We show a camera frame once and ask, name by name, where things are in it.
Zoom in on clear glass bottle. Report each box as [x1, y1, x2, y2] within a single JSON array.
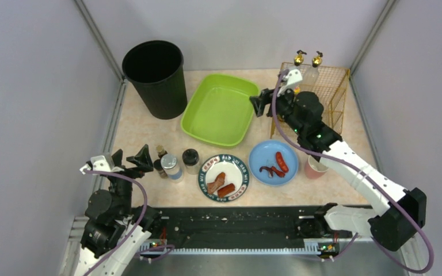
[[302, 51, 323, 86]]

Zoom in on glass bottle with brown sauce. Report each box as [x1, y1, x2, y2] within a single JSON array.
[[281, 49, 307, 71]]

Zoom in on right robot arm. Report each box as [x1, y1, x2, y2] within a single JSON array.
[[249, 89, 426, 251]]

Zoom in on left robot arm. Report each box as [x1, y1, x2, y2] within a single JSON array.
[[73, 144, 161, 275]]

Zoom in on small dark spice bottle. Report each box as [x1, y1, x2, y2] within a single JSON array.
[[153, 159, 168, 179]]

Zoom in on small brown cap bottle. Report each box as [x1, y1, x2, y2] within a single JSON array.
[[155, 145, 167, 159]]

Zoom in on green plastic basin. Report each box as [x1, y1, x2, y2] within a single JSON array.
[[181, 74, 259, 148]]

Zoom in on black lid jar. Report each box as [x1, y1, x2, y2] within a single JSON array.
[[182, 148, 201, 175]]

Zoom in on blue plate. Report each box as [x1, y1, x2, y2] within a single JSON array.
[[249, 140, 299, 186]]

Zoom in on red sausage on blue plate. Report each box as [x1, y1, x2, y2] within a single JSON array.
[[275, 151, 289, 173]]

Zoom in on dark curled sausage strip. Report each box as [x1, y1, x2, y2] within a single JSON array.
[[259, 166, 285, 178]]

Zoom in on pink cup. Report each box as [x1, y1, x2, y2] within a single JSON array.
[[304, 155, 329, 179]]

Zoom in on white plate with green rim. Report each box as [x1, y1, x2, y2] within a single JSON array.
[[197, 154, 250, 203]]

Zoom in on brown meat piece left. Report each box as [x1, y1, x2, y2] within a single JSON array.
[[207, 172, 226, 194]]

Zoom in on red sausage piece on plate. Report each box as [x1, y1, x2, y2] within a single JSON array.
[[217, 183, 236, 198]]

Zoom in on black plastic trash bin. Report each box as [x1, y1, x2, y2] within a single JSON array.
[[121, 40, 188, 120]]

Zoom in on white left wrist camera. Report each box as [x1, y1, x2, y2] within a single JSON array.
[[79, 153, 115, 174]]

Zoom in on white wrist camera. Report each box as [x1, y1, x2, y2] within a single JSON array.
[[79, 153, 115, 174], [277, 67, 303, 97]]

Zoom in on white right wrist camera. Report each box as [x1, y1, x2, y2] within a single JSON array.
[[277, 67, 303, 97]]

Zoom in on gold wire rack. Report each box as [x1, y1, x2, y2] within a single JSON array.
[[270, 62, 352, 139]]

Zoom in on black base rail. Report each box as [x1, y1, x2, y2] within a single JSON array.
[[139, 206, 354, 256]]

